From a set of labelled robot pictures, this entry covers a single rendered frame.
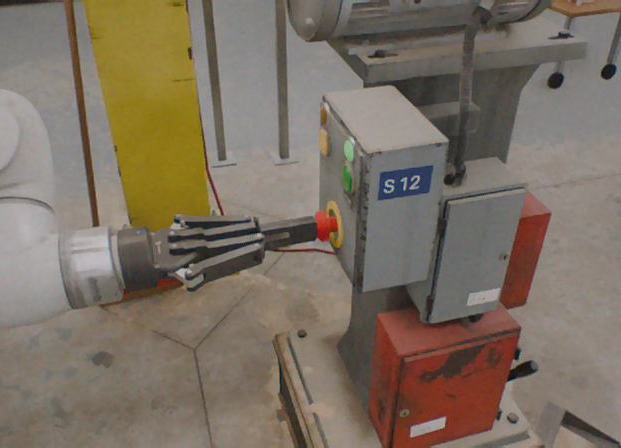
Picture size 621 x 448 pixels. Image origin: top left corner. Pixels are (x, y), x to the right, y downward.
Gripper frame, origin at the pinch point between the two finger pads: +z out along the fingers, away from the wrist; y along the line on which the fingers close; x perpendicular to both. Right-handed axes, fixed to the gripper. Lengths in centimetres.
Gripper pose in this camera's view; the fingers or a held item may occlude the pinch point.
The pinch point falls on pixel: (288, 232)
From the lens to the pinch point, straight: 74.8
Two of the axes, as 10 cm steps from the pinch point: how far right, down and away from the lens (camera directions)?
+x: 0.0, -8.1, -5.8
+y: 2.8, 5.6, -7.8
